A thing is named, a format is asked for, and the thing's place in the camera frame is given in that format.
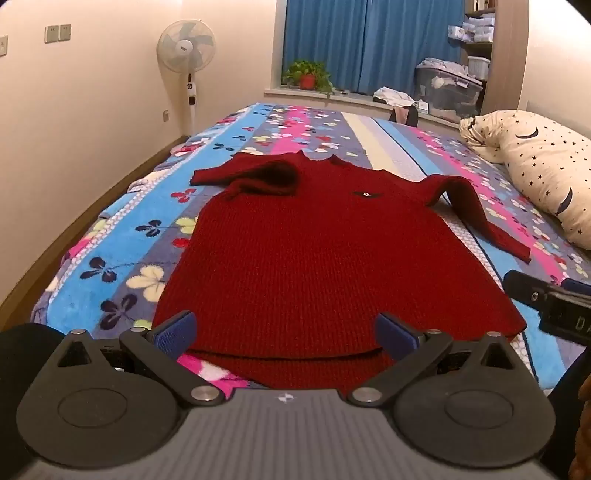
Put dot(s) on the white standing fan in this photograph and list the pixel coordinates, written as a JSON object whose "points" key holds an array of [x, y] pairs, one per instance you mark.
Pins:
{"points": [[186, 47]]}

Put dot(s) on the cream star-patterned pillow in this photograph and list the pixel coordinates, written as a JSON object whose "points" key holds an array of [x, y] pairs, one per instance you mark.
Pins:
{"points": [[548, 163]]}

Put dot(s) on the single wall switch plate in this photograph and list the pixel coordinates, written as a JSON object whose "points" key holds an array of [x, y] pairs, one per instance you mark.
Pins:
{"points": [[3, 45]]}

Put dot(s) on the blue curtain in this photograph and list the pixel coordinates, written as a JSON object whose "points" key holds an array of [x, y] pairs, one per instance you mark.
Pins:
{"points": [[366, 45]]}

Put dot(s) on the double wall switch plate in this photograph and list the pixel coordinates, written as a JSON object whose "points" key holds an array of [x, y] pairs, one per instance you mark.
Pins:
{"points": [[57, 33]]}

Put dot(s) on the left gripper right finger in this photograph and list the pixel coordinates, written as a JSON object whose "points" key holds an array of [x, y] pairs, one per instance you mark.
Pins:
{"points": [[469, 404]]}

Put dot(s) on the wooden shelf unit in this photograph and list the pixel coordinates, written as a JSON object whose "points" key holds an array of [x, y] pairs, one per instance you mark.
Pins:
{"points": [[507, 52]]}

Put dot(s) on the white clothes pile on sill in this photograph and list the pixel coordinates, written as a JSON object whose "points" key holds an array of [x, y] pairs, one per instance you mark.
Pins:
{"points": [[393, 97]]}

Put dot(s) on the green plant in red pot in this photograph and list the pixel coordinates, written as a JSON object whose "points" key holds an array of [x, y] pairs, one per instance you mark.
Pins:
{"points": [[309, 76]]}

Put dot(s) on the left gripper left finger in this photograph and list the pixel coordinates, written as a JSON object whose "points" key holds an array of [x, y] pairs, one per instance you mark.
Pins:
{"points": [[100, 404]]}

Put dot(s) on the dark chair back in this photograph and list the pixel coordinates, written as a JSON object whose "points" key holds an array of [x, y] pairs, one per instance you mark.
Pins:
{"points": [[405, 115]]}

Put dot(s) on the dark red knit sweater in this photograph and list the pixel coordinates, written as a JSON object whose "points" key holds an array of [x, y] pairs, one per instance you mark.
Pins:
{"points": [[293, 260]]}

